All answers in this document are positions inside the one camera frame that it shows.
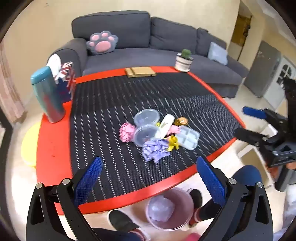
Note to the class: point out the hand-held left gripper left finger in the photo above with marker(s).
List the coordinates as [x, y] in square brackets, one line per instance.
[89, 180]

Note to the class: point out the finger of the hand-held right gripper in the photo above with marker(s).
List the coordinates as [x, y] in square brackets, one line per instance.
[254, 112]
[248, 136]

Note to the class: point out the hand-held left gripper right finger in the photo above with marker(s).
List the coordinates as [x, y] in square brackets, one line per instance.
[211, 183]

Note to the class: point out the pink plastic bin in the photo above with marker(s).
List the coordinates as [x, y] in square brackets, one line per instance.
[182, 208]

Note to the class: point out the light blue plastic tray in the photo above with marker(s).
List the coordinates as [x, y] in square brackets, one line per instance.
[188, 138]

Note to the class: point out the yellow wrapper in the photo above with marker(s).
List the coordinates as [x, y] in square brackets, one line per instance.
[173, 143]

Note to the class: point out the pink paper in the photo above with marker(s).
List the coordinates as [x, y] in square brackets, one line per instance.
[126, 132]

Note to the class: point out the pink pig toy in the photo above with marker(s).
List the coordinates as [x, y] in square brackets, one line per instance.
[174, 129]

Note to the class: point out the purple paper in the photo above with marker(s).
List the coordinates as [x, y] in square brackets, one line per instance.
[153, 149]

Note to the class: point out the orange turtle toy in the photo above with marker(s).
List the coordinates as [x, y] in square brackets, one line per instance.
[181, 121]

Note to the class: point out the clear plastic container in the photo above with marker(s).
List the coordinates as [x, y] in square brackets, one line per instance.
[144, 136]
[145, 117]

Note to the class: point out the beige plastic bottle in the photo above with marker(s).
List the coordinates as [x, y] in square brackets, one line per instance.
[165, 125]

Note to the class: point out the person's right forearm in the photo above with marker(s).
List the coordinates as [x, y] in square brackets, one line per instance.
[291, 208]

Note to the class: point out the person's right hand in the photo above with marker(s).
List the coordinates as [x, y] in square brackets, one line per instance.
[270, 173]

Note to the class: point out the person's right shoe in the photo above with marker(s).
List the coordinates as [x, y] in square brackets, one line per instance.
[195, 198]

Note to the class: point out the person's shoe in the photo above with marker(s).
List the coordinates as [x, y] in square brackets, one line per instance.
[122, 220]
[195, 198]

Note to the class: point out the grey refrigerator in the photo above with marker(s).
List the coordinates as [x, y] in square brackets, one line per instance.
[261, 69]

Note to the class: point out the white door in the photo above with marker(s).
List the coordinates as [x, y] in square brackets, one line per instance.
[284, 71]

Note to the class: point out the person's left shoe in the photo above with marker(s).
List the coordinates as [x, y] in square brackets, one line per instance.
[122, 220]

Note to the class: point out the person's left leg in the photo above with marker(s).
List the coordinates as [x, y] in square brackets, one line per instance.
[115, 235]

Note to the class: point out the yellow stool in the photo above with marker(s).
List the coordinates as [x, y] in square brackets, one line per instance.
[29, 148]

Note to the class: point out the light blue cushion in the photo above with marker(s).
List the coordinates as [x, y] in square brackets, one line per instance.
[217, 54]

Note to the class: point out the brown wooden door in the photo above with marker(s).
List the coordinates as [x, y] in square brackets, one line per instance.
[240, 30]

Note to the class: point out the potted cactus striped pot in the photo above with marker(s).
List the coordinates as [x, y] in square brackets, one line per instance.
[183, 62]

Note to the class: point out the teal tumbler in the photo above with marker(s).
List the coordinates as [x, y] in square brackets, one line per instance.
[47, 97]

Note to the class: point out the flag print tissue box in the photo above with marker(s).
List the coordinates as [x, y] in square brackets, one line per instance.
[67, 81]

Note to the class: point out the beige patterned curtain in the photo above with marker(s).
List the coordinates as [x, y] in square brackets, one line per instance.
[9, 92]

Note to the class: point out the wooden phone stand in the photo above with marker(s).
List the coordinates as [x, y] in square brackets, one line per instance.
[141, 71]

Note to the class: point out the white tissue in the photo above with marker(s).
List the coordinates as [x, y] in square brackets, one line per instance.
[54, 63]

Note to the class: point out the dark grey sofa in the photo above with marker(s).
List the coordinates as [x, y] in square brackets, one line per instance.
[138, 58]

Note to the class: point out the grey pink paw cushion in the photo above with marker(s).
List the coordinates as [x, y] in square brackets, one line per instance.
[101, 45]

